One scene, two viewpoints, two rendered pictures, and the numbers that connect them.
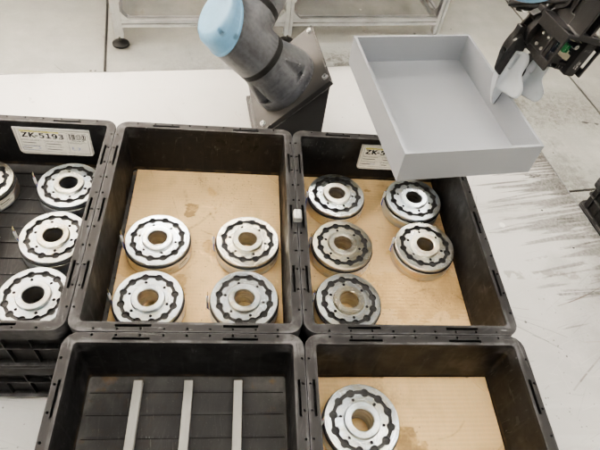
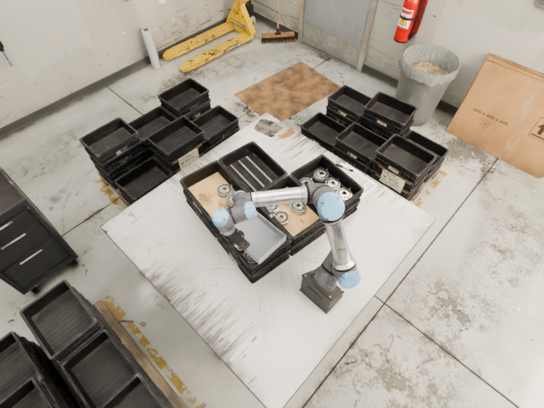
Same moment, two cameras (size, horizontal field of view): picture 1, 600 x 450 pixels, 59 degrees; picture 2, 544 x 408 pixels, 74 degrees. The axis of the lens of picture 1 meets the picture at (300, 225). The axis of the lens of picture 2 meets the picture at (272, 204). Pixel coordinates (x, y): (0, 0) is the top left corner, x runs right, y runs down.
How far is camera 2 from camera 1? 2.06 m
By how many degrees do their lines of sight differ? 73
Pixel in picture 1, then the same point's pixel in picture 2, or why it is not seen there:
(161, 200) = (310, 218)
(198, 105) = not seen: hidden behind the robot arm
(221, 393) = not seen: hidden behind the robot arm
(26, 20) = not seen: outside the picture
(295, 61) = (318, 273)
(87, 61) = (522, 397)
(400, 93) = (265, 236)
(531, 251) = (211, 299)
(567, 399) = (190, 256)
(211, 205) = (299, 225)
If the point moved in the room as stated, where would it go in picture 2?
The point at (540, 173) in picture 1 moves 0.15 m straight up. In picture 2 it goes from (218, 343) to (215, 335)
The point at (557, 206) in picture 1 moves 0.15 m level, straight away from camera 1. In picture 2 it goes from (207, 328) to (201, 356)
